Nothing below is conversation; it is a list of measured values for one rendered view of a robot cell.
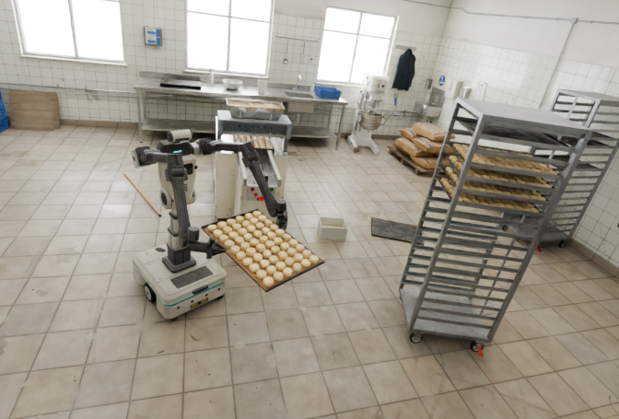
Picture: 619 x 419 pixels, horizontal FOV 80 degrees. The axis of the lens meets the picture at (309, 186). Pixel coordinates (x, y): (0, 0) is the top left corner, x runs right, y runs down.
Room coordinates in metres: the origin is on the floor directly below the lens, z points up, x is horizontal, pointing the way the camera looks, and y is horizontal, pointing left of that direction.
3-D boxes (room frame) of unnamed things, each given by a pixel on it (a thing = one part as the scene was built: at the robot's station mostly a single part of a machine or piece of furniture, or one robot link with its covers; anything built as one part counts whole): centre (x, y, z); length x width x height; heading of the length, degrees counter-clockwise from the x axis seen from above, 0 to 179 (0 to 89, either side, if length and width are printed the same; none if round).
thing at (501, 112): (2.37, -1.23, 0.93); 0.64 x 0.51 x 1.78; 91
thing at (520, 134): (2.37, -1.24, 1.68); 0.60 x 0.40 x 0.02; 91
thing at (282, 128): (3.62, 0.65, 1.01); 0.72 x 0.33 x 0.34; 107
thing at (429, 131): (6.32, -1.97, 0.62); 0.72 x 0.42 x 0.17; 25
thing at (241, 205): (3.13, 0.50, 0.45); 0.70 x 0.34 x 0.90; 17
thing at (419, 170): (6.36, -1.94, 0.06); 1.20 x 0.80 x 0.11; 21
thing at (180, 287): (2.34, 0.94, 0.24); 0.68 x 0.53 x 0.41; 48
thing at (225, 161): (4.07, 0.79, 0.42); 1.28 x 0.72 x 0.84; 17
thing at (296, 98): (6.20, 1.27, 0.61); 3.40 x 0.70 x 1.22; 109
